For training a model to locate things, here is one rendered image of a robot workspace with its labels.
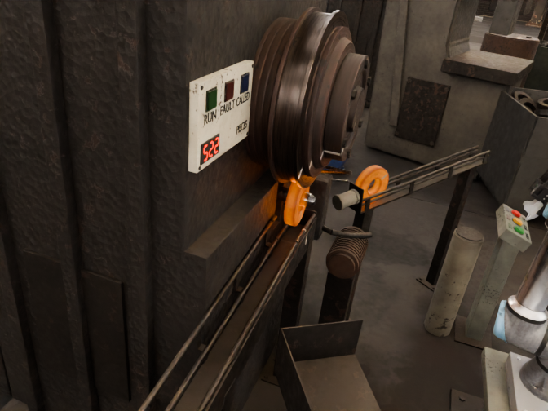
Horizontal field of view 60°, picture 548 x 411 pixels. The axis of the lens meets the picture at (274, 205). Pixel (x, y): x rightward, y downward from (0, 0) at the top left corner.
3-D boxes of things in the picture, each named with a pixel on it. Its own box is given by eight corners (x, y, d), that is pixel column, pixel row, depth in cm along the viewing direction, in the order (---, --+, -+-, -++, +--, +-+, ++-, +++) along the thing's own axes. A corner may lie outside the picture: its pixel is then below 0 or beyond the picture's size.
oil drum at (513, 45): (462, 112, 560) (485, 33, 517) (462, 100, 610) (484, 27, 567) (515, 121, 544) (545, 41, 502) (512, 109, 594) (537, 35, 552)
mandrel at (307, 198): (258, 197, 145) (259, 184, 143) (263, 191, 149) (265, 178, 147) (311, 211, 141) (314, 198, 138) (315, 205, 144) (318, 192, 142)
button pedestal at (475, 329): (453, 344, 211) (498, 227, 182) (455, 312, 231) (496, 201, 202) (491, 356, 207) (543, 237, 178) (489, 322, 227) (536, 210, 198)
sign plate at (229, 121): (187, 171, 95) (189, 81, 86) (240, 134, 117) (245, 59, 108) (198, 174, 94) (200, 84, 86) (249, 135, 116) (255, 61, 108)
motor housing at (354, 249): (307, 353, 198) (326, 246, 173) (321, 320, 217) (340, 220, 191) (337, 364, 195) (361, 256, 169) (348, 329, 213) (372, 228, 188)
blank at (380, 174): (360, 208, 189) (366, 212, 186) (348, 184, 178) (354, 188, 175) (386, 181, 191) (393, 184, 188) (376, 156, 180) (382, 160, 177)
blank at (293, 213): (285, 190, 133) (296, 193, 132) (302, 165, 145) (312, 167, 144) (281, 233, 142) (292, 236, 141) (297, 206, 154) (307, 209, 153)
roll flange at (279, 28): (302, 79, 161) (255, 201, 145) (285, -41, 119) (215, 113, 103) (331, 85, 158) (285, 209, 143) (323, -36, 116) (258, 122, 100)
